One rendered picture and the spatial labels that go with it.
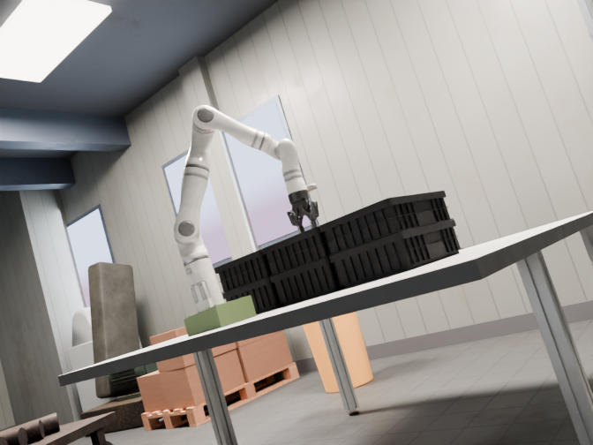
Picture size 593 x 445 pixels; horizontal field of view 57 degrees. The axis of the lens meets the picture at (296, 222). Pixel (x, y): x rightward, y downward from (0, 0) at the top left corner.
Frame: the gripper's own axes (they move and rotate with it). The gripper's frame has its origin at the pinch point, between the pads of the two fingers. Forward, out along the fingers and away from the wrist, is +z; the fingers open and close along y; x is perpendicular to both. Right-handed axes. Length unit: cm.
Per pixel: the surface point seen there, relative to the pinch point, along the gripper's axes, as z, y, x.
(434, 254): 21.7, 41.2, 8.7
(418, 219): 9.4, 41.1, 6.0
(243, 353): 57, -231, 151
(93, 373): 28, -53, -65
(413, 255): 20.2, 40.5, -3.1
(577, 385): 65, 74, 0
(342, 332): 55, -115, 143
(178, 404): 78, -253, 93
